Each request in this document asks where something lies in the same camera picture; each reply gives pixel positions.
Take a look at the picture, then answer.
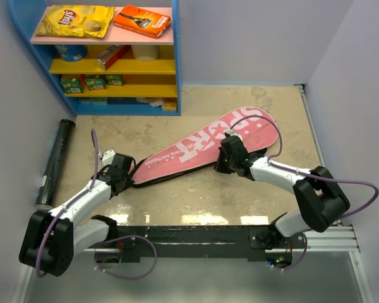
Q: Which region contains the pink racket cover bag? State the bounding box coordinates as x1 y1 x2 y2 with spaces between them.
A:
131 107 278 188

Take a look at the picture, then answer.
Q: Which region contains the black shuttlecock tube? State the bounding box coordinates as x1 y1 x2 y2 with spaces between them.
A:
35 119 76 210

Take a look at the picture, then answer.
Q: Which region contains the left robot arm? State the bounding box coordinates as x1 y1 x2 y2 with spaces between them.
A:
18 150 136 276

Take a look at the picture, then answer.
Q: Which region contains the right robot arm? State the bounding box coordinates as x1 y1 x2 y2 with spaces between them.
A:
214 136 350 248

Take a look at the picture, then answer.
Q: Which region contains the yellow sponge bottom shelf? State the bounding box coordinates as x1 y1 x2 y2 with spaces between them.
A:
162 98 177 111

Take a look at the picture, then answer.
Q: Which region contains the crumpled white wrapper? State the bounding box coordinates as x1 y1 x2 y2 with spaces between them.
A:
136 97 165 107

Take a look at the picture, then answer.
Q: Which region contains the green carton middle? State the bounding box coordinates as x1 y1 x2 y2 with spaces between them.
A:
84 74 107 91

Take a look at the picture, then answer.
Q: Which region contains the green carton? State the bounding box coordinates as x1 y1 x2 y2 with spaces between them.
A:
60 77 84 94
84 74 107 91
105 74 125 86

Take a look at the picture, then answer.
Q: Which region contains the green carton right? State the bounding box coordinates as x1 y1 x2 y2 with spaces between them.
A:
105 74 125 86

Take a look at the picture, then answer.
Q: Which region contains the green carton left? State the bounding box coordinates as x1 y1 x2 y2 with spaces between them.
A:
60 77 84 94

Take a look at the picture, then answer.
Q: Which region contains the blue shelf unit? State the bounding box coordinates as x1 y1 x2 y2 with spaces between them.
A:
9 1 182 116

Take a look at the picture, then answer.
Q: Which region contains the red foil snack box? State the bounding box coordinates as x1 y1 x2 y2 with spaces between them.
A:
95 45 131 71

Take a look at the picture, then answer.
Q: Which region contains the cream paper cup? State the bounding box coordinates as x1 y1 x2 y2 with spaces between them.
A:
131 45 160 62

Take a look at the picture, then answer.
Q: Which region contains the blue snack canister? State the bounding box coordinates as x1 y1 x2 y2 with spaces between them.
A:
54 45 88 62

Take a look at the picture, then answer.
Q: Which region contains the orange razor box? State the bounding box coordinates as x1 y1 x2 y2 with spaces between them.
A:
113 4 171 39

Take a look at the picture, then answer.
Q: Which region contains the yellow Lays chips bag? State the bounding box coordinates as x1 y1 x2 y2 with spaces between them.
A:
35 5 115 39

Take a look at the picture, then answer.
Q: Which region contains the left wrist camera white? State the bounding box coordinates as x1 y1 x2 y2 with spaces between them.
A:
101 149 116 166

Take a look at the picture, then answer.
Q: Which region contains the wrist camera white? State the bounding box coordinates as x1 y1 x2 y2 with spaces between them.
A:
101 149 116 166
224 128 243 140

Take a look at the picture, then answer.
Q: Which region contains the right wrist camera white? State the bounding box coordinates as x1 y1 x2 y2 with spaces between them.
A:
224 128 243 140

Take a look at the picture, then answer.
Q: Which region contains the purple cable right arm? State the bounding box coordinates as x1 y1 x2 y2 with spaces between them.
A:
229 115 379 220

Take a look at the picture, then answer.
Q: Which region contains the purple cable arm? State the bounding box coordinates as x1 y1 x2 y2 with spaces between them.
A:
35 128 102 278
229 115 379 220

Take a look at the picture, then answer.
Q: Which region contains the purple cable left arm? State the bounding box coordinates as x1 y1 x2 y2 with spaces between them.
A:
35 128 102 278

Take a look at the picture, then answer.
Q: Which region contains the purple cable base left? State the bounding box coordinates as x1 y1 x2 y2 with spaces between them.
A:
93 235 158 281

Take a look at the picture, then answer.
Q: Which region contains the purple cable base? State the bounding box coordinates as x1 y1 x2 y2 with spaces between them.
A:
267 233 308 272
93 235 158 281

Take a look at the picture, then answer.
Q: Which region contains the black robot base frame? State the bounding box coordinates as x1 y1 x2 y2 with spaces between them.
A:
111 225 304 262

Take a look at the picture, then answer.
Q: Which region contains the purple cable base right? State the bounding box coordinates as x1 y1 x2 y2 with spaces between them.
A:
267 233 308 272

